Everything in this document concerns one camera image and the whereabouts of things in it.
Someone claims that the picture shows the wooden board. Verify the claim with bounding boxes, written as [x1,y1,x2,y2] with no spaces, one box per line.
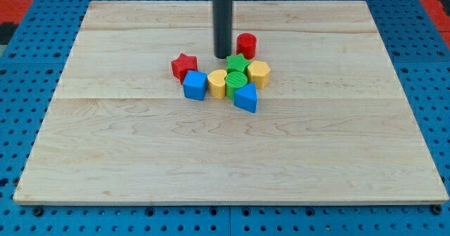
[13,1,449,206]

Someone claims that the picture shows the blue triangle block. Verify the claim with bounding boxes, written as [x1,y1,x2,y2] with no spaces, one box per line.
[233,82,258,113]

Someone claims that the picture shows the green cylinder block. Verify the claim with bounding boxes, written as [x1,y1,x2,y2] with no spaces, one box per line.
[225,71,248,100]

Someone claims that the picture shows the yellow heart block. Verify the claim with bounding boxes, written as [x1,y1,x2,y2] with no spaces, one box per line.
[207,70,227,99]

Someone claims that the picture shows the blue cube block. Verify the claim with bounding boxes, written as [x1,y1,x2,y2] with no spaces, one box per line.
[183,70,207,100]

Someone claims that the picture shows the green star block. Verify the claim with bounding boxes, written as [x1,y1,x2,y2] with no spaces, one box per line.
[226,53,251,74]

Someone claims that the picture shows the yellow hexagon block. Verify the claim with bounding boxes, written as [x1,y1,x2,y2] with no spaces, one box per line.
[247,60,271,90]

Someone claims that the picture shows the red star block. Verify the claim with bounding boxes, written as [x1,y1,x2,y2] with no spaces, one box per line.
[171,53,198,84]

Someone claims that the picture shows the red cylinder block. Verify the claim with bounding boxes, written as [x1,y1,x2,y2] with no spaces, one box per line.
[236,33,257,60]

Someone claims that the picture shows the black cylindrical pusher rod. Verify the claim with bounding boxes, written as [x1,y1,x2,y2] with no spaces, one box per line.
[212,0,233,59]

